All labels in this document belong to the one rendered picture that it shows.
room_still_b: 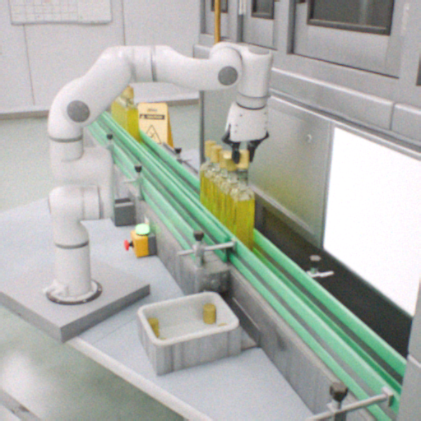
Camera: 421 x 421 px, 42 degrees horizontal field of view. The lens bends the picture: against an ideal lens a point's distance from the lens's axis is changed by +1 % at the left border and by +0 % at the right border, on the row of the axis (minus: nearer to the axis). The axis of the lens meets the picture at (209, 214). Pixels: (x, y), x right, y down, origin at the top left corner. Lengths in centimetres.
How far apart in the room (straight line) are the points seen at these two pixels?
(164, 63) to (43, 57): 600
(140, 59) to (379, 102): 54
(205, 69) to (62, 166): 44
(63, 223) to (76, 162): 17
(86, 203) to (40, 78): 589
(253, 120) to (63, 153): 48
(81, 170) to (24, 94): 592
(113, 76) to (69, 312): 64
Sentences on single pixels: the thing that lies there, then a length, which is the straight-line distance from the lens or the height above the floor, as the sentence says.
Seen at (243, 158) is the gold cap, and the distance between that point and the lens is 147.
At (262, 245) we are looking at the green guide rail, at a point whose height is 94.
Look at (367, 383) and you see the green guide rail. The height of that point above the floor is 94.
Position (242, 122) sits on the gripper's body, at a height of 129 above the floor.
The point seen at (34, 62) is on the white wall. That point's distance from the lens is 729.
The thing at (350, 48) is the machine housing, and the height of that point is 147.
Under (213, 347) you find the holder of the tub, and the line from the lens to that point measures 139.
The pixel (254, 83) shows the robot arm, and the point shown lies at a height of 139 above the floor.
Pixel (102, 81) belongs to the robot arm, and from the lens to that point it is 128.
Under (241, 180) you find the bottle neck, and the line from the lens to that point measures 150.
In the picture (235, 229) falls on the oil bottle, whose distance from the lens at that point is 153.
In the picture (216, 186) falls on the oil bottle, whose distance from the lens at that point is 161.
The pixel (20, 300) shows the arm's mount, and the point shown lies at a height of 80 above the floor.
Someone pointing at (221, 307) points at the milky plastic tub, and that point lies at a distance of 146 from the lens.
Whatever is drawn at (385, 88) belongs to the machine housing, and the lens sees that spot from 122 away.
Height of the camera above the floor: 162
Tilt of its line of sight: 23 degrees down
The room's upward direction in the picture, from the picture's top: straight up
